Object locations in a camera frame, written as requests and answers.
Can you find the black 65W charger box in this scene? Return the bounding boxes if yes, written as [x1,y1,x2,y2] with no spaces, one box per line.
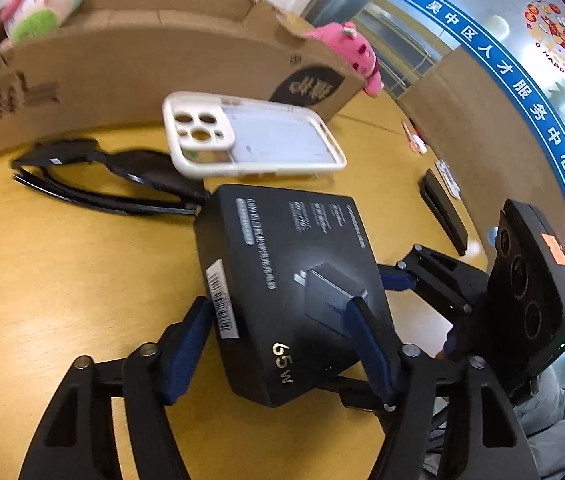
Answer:
[194,184,392,408]

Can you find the white clear phone case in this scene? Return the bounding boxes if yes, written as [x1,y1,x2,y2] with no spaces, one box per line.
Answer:
[162,91,347,180]

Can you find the black sunglasses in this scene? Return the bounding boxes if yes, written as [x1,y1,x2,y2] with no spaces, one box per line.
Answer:
[10,138,210,217]

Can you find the black flat rectangular object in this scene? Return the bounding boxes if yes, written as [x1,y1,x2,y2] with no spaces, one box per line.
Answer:
[418,169,468,256]

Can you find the pink white pen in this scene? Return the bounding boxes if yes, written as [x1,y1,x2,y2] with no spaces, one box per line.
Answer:
[402,120,428,155]

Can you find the pink strawberry bear plush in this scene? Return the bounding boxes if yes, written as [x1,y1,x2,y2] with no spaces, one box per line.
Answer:
[303,22,383,98]

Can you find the brown cardboard box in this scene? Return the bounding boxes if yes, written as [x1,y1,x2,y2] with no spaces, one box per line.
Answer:
[0,0,364,153]

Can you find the pink pig plush toy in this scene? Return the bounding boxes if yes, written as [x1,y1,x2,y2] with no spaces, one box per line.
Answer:
[0,0,83,44]

